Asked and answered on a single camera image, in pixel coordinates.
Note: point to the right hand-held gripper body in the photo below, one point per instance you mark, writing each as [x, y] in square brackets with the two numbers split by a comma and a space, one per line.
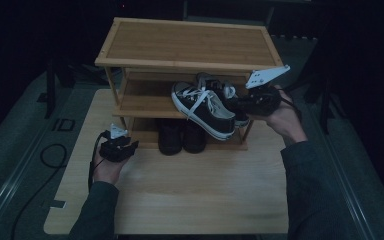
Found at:
[261, 101]

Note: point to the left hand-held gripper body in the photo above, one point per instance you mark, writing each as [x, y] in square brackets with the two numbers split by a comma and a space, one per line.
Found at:
[116, 150]

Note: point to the black and white sneaker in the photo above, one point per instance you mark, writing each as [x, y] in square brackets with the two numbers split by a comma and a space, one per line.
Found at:
[210, 116]
[228, 91]

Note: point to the wooden shoe rack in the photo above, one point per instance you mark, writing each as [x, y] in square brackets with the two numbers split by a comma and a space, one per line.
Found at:
[186, 43]

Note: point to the person's left hand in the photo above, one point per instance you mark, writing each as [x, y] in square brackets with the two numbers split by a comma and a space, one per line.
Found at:
[108, 170]

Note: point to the person's right hand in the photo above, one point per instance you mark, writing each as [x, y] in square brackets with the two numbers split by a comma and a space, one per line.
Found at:
[286, 123]

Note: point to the dark metal stand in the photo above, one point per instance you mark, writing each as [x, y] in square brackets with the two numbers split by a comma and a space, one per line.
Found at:
[326, 110]
[50, 93]

